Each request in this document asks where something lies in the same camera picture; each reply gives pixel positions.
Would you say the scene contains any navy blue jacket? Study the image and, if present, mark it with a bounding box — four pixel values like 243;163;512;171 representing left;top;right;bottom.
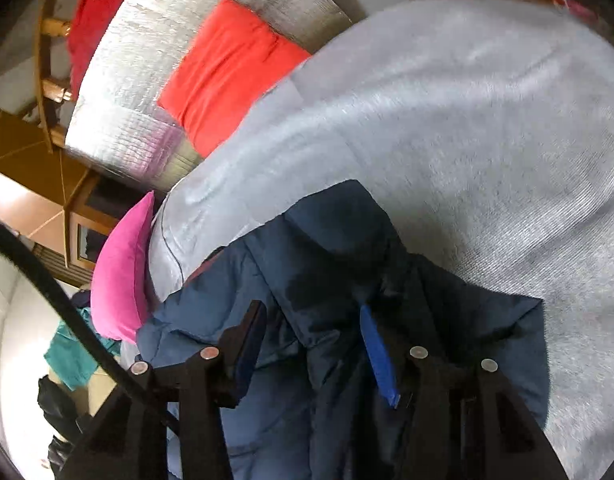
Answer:
136;180;549;479

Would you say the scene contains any pink pillow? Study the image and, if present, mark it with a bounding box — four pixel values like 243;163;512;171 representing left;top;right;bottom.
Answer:
90;192;155;344

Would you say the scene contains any teal shirt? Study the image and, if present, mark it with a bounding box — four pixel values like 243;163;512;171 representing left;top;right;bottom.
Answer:
44;321;98;391

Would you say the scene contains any cream leather sofa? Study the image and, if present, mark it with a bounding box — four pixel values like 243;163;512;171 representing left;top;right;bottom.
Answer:
0;255;60;479

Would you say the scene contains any grey bed blanket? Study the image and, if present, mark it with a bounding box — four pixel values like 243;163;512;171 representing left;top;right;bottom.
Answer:
148;0;614;479

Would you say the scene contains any silver foil headboard panel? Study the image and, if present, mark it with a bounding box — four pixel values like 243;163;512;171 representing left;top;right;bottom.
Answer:
64;0;354;192

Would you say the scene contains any orange-red pillow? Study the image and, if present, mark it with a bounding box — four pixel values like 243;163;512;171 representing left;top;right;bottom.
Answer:
157;0;309;158

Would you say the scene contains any red blanket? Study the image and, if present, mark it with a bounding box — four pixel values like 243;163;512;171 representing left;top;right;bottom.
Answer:
67;0;124;98

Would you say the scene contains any black cable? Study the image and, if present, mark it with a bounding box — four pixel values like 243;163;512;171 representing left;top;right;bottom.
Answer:
0;213;181;436

